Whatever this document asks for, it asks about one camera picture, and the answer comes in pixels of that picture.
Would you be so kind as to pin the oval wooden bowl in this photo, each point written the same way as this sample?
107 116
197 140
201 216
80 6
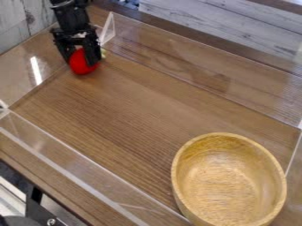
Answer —
227 181

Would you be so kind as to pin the black table clamp bracket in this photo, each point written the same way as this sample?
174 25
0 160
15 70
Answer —
36 212

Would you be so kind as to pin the red felt strawberry toy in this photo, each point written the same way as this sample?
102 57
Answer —
78 64

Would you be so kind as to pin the clear acrylic corner bracket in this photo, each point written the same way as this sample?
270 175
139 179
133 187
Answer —
106 32

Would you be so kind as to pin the clear acrylic tray walls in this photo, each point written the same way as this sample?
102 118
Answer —
94 138

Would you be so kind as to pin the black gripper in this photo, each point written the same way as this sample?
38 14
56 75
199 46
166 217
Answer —
75 30

